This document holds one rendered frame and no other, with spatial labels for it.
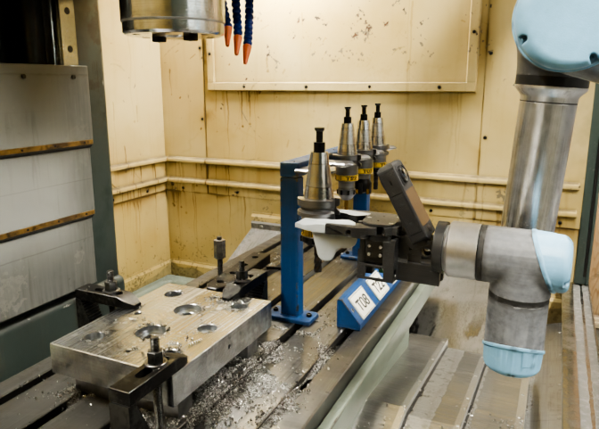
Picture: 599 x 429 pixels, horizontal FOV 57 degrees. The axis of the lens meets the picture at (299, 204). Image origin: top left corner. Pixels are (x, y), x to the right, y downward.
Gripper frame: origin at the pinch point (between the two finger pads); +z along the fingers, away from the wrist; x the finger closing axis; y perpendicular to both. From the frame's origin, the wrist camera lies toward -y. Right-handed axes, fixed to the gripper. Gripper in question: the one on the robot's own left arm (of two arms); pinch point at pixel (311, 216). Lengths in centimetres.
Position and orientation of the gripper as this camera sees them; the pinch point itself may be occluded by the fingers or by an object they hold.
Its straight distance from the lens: 83.3
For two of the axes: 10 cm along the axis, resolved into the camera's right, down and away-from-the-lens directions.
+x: 4.2, -1.9, 8.9
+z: -9.1, -1.0, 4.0
